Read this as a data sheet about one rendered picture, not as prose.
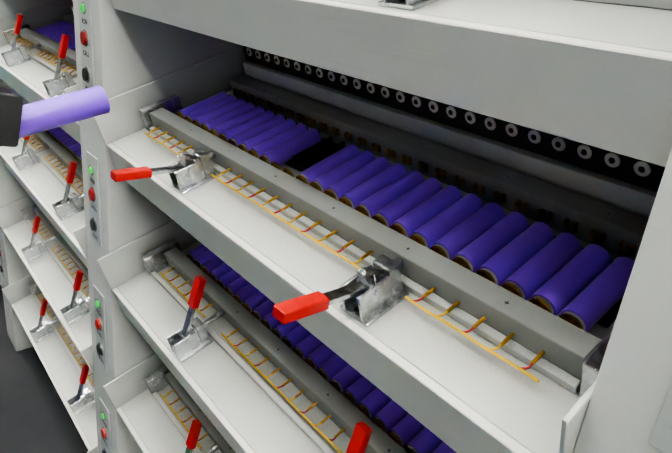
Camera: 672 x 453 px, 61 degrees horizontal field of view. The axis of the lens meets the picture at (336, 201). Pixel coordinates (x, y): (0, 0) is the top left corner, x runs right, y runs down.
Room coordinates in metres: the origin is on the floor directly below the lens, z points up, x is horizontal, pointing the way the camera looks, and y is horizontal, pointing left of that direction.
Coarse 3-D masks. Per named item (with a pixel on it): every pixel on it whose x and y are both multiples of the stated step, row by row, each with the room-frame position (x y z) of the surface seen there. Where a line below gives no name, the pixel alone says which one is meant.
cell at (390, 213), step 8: (424, 184) 0.45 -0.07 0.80; (432, 184) 0.45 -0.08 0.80; (440, 184) 0.45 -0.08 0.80; (408, 192) 0.44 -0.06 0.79; (416, 192) 0.44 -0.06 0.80; (424, 192) 0.44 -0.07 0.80; (432, 192) 0.45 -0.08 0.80; (400, 200) 0.43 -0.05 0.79; (408, 200) 0.43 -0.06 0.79; (416, 200) 0.43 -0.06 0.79; (424, 200) 0.44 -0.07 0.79; (384, 208) 0.42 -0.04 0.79; (392, 208) 0.42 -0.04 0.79; (400, 208) 0.42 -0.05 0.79; (408, 208) 0.43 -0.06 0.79; (384, 216) 0.42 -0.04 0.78; (392, 216) 0.42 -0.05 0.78; (400, 216) 0.42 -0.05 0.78; (392, 224) 0.42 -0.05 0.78
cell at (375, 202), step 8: (408, 176) 0.47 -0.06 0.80; (416, 176) 0.47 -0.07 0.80; (392, 184) 0.46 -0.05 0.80; (400, 184) 0.46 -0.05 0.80; (408, 184) 0.46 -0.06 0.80; (416, 184) 0.46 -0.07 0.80; (376, 192) 0.45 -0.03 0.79; (384, 192) 0.45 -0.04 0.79; (392, 192) 0.45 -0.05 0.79; (400, 192) 0.45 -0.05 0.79; (368, 200) 0.44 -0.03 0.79; (376, 200) 0.44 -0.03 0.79; (384, 200) 0.44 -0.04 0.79; (392, 200) 0.44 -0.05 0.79; (368, 208) 0.43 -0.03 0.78; (376, 208) 0.43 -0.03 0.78
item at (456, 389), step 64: (256, 64) 0.74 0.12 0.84; (128, 128) 0.68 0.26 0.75; (448, 128) 0.50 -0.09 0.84; (192, 192) 0.52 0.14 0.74; (640, 192) 0.37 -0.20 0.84; (256, 256) 0.41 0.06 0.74; (320, 256) 0.40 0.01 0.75; (320, 320) 0.36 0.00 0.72; (384, 320) 0.33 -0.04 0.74; (448, 320) 0.32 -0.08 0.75; (384, 384) 0.31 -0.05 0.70; (448, 384) 0.28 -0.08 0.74; (512, 384) 0.27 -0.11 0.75; (512, 448) 0.23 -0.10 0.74
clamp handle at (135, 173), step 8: (184, 160) 0.53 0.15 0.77; (128, 168) 0.51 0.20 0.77; (136, 168) 0.51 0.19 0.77; (144, 168) 0.51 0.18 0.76; (152, 168) 0.52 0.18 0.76; (160, 168) 0.52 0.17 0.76; (168, 168) 0.52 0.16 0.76; (176, 168) 0.53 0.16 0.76; (112, 176) 0.49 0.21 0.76; (120, 176) 0.49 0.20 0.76; (128, 176) 0.49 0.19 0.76; (136, 176) 0.50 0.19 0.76; (144, 176) 0.50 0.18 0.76
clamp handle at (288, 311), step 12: (360, 276) 0.34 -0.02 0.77; (348, 288) 0.33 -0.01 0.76; (360, 288) 0.33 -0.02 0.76; (288, 300) 0.30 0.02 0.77; (300, 300) 0.31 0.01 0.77; (312, 300) 0.31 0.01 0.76; (324, 300) 0.31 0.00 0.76; (336, 300) 0.32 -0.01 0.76; (276, 312) 0.29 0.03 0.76; (288, 312) 0.29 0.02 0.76; (300, 312) 0.30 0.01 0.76; (312, 312) 0.30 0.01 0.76
